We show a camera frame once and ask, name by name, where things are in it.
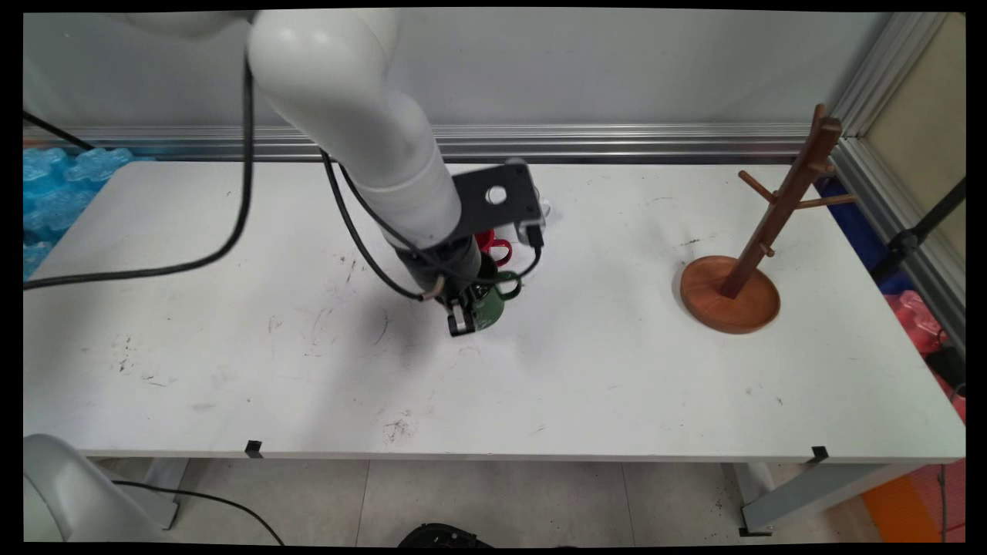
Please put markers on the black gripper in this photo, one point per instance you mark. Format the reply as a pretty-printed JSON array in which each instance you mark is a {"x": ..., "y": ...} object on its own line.
[{"x": 447, "y": 266}]

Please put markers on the green ceramic mug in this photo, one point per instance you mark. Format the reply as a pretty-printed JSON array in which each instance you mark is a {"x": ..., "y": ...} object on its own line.
[{"x": 493, "y": 308}]

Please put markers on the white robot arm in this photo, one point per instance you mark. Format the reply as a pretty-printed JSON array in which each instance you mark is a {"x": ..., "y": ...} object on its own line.
[{"x": 347, "y": 100}]

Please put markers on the red mug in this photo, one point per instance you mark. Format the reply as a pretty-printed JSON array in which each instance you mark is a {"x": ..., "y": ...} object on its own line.
[{"x": 483, "y": 237}]

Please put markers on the black round object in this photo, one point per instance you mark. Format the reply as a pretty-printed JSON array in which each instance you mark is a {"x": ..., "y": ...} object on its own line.
[{"x": 443, "y": 536}]

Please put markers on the black table edge clip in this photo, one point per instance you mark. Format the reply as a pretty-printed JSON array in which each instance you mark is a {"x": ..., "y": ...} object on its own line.
[
  {"x": 820, "y": 455},
  {"x": 254, "y": 449}
]

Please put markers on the wooden mug tree stand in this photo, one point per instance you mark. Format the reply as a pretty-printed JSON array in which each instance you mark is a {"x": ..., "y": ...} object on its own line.
[{"x": 729, "y": 297}]

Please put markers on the grey table leg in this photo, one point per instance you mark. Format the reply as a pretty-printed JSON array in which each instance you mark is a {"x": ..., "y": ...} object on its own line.
[
  {"x": 166, "y": 486},
  {"x": 810, "y": 493}
]

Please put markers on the blue bubble wrap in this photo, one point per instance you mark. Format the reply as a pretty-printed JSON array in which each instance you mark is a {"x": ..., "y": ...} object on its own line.
[{"x": 54, "y": 200}]

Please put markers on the black stand pole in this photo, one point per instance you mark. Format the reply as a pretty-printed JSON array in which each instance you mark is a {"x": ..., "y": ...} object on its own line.
[{"x": 902, "y": 243}]

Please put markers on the white rounded casing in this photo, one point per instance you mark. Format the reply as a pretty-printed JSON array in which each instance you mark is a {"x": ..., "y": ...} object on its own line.
[{"x": 62, "y": 493}]

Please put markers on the orange foam piece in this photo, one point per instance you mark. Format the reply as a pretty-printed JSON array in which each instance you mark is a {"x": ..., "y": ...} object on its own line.
[{"x": 894, "y": 509}]

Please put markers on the small black adapter box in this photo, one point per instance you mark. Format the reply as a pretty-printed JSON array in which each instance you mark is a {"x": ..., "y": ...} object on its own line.
[{"x": 947, "y": 364}]

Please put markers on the beige panel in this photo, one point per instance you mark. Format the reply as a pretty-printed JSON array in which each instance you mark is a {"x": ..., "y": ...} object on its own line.
[{"x": 925, "y": 116}]

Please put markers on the pink foam mat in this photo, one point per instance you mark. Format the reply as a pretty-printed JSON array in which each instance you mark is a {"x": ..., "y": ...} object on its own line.
[{"x": 952, "y": 501}]

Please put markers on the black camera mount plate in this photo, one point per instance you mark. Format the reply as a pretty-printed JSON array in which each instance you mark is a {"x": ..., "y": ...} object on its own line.
[{"x": 470, "y": 208}]

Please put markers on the aluminium frame rail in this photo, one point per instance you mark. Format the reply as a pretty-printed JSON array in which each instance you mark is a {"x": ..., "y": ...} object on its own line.
[
  {"x": 617, "y": 142},
  {"x": 871, "y": 185}
]

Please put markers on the aluminium corner post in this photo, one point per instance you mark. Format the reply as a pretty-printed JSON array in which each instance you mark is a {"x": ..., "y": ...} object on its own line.
[{"x": 887, "y": 73}]

